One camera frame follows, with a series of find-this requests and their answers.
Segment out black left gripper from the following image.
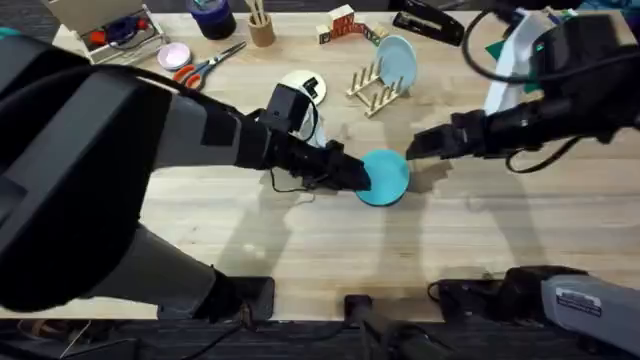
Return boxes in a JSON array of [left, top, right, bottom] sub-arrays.
[[234, 110, 373, 193]]

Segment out teal plate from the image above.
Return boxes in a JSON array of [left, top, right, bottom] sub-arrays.
[[355, 148, 411, 208]]

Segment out wooden peg rack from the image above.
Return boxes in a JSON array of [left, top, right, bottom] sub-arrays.
[[345, 56, 407, 120]]

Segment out light blue plate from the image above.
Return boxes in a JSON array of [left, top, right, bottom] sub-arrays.
[[375, 34, 418, 94]]

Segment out white disc with black mark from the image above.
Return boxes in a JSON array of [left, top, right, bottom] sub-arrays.
[[279, 69, 328, 107]]

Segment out white cloth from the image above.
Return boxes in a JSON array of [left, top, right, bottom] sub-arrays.
[[482, 9, 557, 117]]

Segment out black stapler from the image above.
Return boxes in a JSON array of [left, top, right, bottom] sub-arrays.
[[391, 0, 467, 48]]

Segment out toy blocks heap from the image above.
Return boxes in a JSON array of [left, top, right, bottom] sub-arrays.
[[315, 3, 391, 48]]

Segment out cardboard tube with sticks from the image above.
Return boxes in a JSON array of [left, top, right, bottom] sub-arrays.
[[243, 0, 278, 49]]

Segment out dark blue tape roll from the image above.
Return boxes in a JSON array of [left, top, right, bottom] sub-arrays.
[[185, 0, 238, 42]]

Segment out pink round lid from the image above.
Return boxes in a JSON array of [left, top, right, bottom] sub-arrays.
[[156, 41, 193, 72]]

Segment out open box with tools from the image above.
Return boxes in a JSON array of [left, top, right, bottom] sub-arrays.
[[41, 0, 167, 67]]

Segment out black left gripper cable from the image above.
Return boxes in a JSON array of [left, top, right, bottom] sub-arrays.
[[269, 167, 317, 195]]

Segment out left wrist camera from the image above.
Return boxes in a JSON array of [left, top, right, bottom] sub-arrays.
[[258, 83, 312, 134]]

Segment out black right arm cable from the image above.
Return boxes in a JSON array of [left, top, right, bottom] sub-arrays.
[[460, 7, 584, 175]]

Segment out orange-handled scissors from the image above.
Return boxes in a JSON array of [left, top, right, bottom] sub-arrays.
[[172, 40, 248, 92]]

